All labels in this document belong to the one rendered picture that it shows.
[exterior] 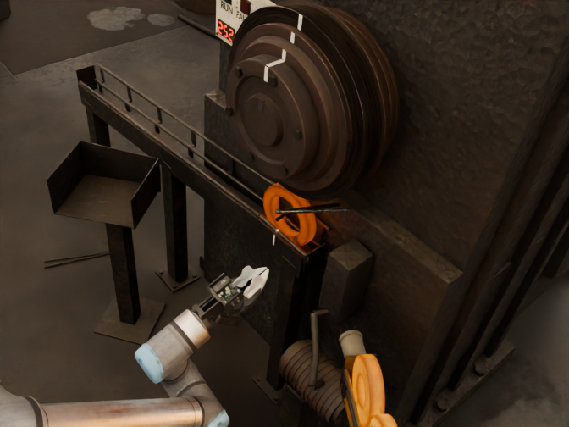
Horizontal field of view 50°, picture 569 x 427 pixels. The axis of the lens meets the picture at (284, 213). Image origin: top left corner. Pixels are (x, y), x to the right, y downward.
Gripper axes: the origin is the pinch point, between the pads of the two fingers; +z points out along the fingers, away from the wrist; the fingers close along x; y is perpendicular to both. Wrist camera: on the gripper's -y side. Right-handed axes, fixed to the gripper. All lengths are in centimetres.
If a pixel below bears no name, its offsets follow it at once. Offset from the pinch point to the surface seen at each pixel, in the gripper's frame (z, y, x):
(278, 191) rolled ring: 18.9, 1.3, 15.5
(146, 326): -29, -70, 52
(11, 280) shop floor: -57, -63, 102
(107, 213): -18, -11, 56
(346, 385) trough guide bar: -4.2, -5.8, -33.1
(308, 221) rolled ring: 18.8, -1.1, 3.9
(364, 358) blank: 0.9, 3.2, -34.0
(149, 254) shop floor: -9, -77, 82
